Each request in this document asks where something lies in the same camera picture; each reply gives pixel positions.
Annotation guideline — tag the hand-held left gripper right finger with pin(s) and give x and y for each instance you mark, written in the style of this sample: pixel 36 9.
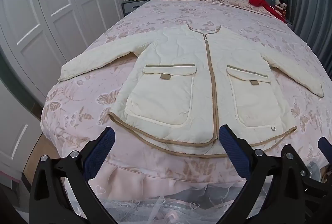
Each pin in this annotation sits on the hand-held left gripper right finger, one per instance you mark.
pixel 233 152

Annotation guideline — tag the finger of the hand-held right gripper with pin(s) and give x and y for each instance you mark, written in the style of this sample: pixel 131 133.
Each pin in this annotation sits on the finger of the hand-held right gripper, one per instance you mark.
pixel 317 182
pixel 326 147

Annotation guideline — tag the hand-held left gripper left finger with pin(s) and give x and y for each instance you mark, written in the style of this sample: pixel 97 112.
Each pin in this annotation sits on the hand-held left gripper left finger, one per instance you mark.
pixel 99 155

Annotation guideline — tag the cream quilted zip jacket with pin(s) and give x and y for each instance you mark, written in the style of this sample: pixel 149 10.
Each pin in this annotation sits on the cream quilted zip jacket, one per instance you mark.
pixel 205 84

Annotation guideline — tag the bed with pink floral cover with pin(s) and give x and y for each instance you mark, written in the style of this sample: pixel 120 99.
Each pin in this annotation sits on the bed with pink floral cover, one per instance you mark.
pixel 85 99

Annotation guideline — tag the grey curtain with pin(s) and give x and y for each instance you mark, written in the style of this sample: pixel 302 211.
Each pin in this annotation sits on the grey curtain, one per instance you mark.
pixel 308 11

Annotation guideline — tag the pair of small dolls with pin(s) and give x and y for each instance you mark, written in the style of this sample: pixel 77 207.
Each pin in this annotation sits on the pair of small dolls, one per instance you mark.
pixel 280 6

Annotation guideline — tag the white panelled wardrobe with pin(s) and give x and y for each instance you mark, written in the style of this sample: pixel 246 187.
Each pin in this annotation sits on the white panelled wardrobe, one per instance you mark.
pixel 49 14

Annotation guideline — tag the red cloth bundle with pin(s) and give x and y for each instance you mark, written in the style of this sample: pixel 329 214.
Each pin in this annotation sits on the red cloth bundle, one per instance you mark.
pixel 262 3

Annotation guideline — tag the grey nightstand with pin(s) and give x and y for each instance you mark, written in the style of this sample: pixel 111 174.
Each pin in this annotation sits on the grey nightstand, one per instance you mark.
pixel 132 6

